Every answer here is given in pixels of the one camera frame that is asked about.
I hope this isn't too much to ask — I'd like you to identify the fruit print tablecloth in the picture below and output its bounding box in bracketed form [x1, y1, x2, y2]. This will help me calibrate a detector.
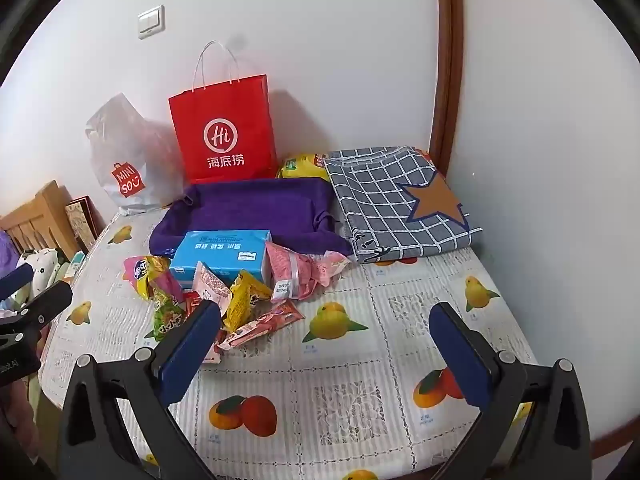
[37, 210, 541, 480]

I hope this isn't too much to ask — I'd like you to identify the white and red lychee packet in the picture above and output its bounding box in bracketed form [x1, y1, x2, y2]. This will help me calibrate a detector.
[217, 297, 306, 351]

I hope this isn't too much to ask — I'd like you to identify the white plastic bag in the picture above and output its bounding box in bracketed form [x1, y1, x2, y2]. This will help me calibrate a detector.
[84, 92, 188, 217]

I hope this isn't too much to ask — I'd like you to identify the purple towel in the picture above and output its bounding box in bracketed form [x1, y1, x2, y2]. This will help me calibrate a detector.
[149, 177, 353, 261]

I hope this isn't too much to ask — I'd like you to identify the green snack packet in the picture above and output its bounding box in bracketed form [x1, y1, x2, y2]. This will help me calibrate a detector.
[145, 287, 188, 343]

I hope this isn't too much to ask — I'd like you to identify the white light switch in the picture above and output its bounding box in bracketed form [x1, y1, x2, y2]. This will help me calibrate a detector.
[137, 5, 166, 41]

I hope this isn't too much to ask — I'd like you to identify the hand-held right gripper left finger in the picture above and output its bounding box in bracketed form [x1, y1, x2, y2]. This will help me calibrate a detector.
[57, 301, 222, 480]

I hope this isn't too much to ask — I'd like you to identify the wooden headboard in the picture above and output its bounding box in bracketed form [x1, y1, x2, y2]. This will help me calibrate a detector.
[0, 180, 83, 263]

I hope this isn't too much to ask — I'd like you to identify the framed picture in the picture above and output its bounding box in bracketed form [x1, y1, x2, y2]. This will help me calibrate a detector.
[65, 196, 106, 253]

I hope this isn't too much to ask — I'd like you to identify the yellow chip bag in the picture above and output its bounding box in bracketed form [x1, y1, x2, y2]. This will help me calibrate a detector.
[276, 152, 333, 183]

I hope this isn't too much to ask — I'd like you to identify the wooden door frame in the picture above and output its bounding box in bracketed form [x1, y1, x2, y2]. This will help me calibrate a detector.
[429, 0, 463, 177]

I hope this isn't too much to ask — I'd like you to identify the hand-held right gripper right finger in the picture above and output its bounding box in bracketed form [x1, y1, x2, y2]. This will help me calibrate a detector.
[428, 301, 593, 480]

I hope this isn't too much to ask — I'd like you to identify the blue tissue pack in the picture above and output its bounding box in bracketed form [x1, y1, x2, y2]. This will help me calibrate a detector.
[169, 230, 273, 291]

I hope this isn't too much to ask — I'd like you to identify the pink and yellow snack packet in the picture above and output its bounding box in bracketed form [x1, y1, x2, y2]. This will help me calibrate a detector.
[123, 255, 186, 303]

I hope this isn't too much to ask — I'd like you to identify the grey checked cloth with star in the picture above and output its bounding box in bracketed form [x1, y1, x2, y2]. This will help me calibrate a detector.
[322, 146, 483, 265]

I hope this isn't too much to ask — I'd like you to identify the pink lychee packet silver stripe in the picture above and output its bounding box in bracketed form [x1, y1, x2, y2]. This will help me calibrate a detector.
[264, 241, 321, 303]

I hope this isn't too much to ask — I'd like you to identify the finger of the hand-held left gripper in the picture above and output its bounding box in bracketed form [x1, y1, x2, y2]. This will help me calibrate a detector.
[9, 280, 74, 341]
[0, 262, 35, 301]

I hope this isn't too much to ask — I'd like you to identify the white floral cloth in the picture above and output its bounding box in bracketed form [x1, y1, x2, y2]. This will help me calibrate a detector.
[15, 247, 61, 306]

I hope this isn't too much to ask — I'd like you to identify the red paper bag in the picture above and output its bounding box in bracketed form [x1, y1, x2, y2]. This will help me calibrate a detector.
[168, 40, 278, 184]

